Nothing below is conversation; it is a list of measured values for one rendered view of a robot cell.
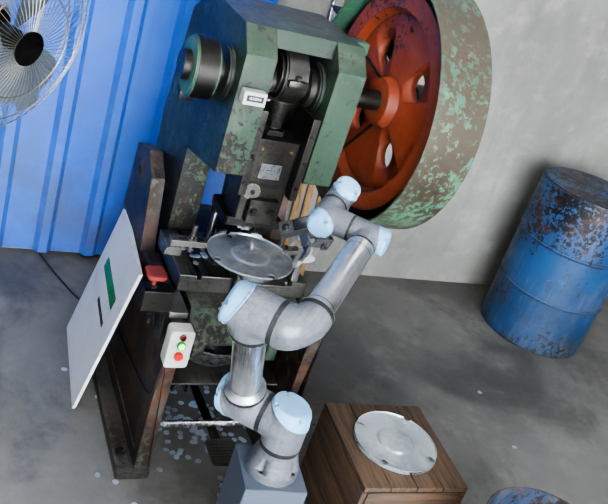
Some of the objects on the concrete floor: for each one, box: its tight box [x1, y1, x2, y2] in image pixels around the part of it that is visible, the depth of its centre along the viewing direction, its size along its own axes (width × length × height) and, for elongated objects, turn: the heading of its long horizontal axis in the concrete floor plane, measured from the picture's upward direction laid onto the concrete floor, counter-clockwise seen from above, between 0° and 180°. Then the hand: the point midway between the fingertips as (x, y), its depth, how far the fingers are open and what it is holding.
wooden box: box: [300, 403, 468, 504], centre depth 277 cm, size 40×38×35 cm
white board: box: [67, 209, 143, 408], centre depth 300 cm, size 14×50×59 cm, turn 167°
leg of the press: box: [92, 142, 189, 480], centre depth 286 cm, size 92×12×90 cm, turn 171°
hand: (290, 255), depth 244 cm, fingers open, 6 cm apart
